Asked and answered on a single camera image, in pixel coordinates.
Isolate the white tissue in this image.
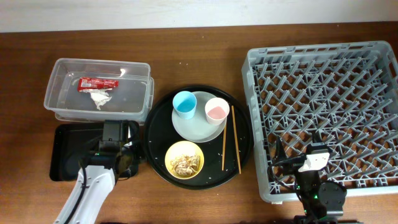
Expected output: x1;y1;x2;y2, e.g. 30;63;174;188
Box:
90;90;112;110

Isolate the yellow bowl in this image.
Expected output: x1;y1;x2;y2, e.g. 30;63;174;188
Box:
164;141;205;180

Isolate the food scraps pile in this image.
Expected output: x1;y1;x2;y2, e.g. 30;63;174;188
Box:
170;154;200;177

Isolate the red sauce packet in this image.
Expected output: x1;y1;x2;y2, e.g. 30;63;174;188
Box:
77;77;119;91

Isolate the pink plastic cup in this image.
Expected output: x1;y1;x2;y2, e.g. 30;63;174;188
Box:
205;98;230;126

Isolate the light blue plastic cup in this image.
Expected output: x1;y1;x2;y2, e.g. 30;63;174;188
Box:
172;91;197;119

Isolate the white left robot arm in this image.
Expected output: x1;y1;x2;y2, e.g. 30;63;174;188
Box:
50;120;143;223

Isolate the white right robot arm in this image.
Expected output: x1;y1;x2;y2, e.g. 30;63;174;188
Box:
267;131;347;224

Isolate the grey dishwasher rack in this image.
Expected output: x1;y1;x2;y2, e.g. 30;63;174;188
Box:
242;41;397;203

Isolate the clear plastic waste bin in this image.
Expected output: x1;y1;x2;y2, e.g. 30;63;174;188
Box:
44;58;154;124

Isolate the black rectangular tray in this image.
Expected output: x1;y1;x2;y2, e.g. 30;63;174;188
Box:
49;121;143;181

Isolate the pale grey plate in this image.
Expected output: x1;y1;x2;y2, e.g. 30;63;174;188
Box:
172;91;226;143

